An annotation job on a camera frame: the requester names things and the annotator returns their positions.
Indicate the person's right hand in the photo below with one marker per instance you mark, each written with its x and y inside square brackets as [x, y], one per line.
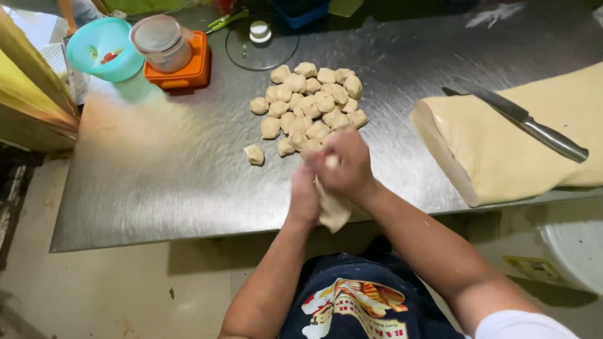
[346, 162]

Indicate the blue plastic box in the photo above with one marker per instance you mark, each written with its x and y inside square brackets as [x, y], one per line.
[301, 12]

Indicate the white plastic bucket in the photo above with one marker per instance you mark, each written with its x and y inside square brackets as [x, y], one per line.
[577, 254]

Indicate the single dough piece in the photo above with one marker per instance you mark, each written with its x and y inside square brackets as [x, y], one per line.
[254, 154]

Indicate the pile of dough pieces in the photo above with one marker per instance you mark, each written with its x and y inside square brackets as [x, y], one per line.
[308, 106]

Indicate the long dough strip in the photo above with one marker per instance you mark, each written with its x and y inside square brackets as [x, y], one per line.
[333, 209]

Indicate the person's dark printed apron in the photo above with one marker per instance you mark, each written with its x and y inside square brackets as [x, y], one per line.
[362, 301]

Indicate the teal plastic bowl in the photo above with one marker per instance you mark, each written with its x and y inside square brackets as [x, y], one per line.
[103, 49]

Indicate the person's right fingers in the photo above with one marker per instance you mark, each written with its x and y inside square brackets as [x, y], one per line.
[325, 157]

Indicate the yellow wooden frame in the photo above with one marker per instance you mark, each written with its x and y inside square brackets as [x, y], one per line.
[33, 89]

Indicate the orange plastic container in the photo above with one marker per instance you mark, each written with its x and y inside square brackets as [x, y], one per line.
[188, 75]

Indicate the clear plastic jar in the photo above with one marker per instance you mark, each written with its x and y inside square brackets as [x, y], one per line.
[162, 42]

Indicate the large cream dough sheet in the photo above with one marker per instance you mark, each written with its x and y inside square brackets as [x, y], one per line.
[513, 141]

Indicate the glass pot lid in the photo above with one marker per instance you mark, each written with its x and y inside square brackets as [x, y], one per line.
[261, 44]

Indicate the white plastic basket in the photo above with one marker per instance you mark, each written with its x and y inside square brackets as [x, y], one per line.
[54, 59]

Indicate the person's white sleeve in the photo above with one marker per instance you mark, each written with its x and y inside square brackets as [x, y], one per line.
[523, 326]

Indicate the steel kitchen knife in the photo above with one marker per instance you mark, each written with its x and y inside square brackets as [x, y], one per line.
[523, 117]

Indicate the person's left hand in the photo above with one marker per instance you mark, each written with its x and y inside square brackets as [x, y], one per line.
[302, 188]

